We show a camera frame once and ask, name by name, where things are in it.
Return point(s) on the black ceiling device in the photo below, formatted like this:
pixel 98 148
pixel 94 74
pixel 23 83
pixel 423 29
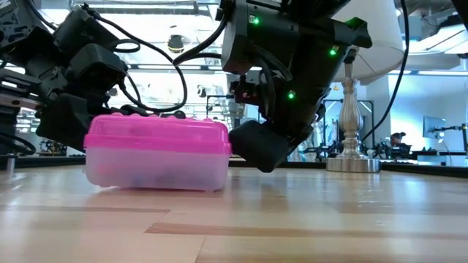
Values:
pixel 176 43

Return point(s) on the grey monitor on arm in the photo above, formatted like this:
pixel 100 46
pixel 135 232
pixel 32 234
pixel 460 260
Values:
pixel 433 127

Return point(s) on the black cabinet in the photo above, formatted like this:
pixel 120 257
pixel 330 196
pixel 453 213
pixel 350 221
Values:
pixel 7 128

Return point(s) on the clear supply box pink lid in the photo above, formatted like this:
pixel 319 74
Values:
pixel 157 153

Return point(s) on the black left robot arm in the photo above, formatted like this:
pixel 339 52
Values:
pixel 22 25

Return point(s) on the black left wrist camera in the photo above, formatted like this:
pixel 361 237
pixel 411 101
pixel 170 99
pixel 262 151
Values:
pixel 95 67

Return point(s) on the white shade table lamp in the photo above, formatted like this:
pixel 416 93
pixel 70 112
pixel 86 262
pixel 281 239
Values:
pixel 373 40

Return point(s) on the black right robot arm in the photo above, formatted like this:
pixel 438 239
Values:
pixel 292 55

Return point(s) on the person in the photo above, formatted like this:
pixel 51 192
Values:
pixel 396 139

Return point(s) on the plastic sheet cover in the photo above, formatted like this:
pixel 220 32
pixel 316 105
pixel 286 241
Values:
pixel 314 142

